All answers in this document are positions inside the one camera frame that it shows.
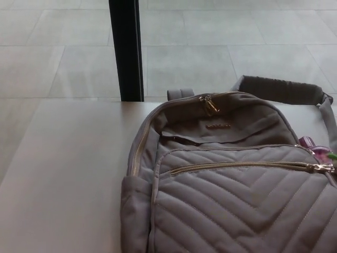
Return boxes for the black vertical post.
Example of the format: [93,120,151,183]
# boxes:
[108,0,145,102]

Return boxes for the grey quilted backpack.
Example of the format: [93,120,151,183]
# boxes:
[120,74,337,253]

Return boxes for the pink transparent water bottle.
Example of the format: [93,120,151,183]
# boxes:
[298,135,333,162]

